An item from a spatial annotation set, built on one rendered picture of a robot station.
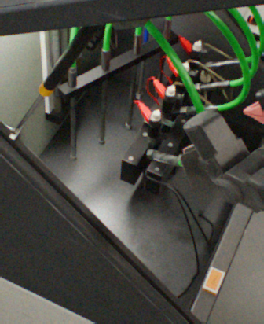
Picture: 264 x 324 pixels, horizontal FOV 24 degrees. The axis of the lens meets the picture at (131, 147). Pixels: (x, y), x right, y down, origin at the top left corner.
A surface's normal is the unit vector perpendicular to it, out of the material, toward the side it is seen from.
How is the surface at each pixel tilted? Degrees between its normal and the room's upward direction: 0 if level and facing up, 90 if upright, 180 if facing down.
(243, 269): 0
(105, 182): 0
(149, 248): 0
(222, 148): 39
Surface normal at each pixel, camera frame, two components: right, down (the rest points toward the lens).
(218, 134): 0.27, 0.00
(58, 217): -0.43, 0.70
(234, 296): 0.07, -0.61
